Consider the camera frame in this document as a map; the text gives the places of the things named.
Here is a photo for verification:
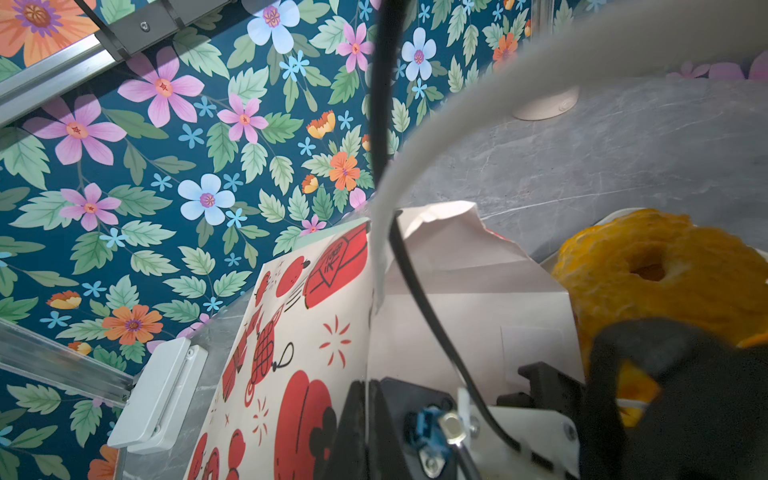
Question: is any white flat box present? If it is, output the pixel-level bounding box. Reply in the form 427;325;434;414
107;338;208;455

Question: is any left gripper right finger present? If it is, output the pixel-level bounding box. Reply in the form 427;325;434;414
369;377;456;479

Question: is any red white paper bag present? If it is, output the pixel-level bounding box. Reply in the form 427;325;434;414
182;0;768;480

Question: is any white plastic tray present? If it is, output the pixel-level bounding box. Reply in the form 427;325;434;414
542;208;767;283

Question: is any large orange fake donut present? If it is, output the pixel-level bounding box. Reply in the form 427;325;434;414
550;208;768;428

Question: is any pink round alarm clock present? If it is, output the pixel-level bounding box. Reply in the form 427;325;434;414
512;86;580;122

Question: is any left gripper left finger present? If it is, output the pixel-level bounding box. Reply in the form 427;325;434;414
323;381;368;480

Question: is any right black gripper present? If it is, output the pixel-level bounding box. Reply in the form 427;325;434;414
497;317;767;479

